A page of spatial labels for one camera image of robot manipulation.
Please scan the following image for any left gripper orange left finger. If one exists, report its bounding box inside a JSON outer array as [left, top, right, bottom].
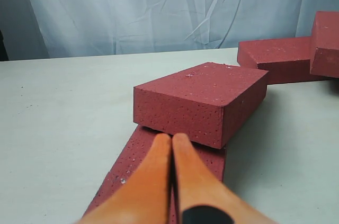
[[78, 133, 171, 223]]

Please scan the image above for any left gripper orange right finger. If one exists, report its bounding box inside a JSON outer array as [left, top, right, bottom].
[[172, 133, 275, 223]]

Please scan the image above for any long red brick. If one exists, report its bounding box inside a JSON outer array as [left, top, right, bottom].
[[81, 125, 227, 224]]

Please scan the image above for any red brick with white specks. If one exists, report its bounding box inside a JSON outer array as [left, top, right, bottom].
[[133, 62, 268, 149]]

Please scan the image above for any red brick with groove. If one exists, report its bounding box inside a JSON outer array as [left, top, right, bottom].
[[310, 11, 338, 78]]

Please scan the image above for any back left red brick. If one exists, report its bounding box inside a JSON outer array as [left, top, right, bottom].
[[237, 37, 329, 84]]

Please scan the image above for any pale blue backdrop cloth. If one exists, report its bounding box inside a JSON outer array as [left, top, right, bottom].
[[1, 0, 338, 60]]

